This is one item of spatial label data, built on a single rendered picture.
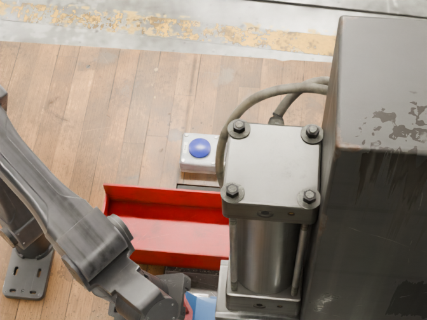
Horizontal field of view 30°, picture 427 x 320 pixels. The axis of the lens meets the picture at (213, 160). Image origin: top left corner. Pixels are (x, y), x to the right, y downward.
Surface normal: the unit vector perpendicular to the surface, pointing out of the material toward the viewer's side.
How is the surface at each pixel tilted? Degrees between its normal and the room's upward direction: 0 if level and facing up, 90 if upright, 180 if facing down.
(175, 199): 90
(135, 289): 21
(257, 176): 0
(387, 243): 90
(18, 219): 82
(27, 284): 0
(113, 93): 0
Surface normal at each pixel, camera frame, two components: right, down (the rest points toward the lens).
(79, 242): 0.26, -0.23
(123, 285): -0.28, -0.69
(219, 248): -0.03, -0.51
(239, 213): -0.11, 0.86
